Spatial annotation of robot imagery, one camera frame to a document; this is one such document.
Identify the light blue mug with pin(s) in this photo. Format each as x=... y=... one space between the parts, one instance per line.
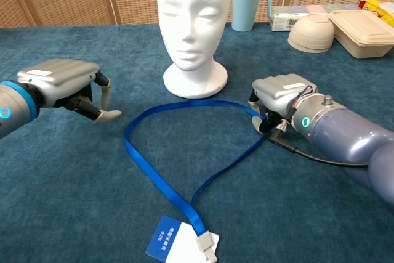
x=243 y=10

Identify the pastel tissue multipack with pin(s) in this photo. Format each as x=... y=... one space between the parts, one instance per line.
x=283 y=19

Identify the blue and white ID badge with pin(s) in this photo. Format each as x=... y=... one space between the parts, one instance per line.
x=163 y=238

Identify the yellow snack pack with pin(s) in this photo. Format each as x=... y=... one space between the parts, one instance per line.
x=377 y=9

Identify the white foam mannequin head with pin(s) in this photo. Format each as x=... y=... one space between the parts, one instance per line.
x=194 y=13

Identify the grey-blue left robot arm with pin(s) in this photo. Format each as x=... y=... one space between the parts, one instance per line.
x=15 y=106

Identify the teal table cloth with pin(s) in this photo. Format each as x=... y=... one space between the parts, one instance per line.
x=61 y=183

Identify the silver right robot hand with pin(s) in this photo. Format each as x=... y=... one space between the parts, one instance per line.
x=277 y=93

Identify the beige upturned bowl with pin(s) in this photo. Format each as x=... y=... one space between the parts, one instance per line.
x=311 y=35

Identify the beige lidded lunch box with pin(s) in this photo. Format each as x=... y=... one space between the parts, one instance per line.
x=360 y=32

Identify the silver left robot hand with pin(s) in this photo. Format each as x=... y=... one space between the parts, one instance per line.
x=61 y=73

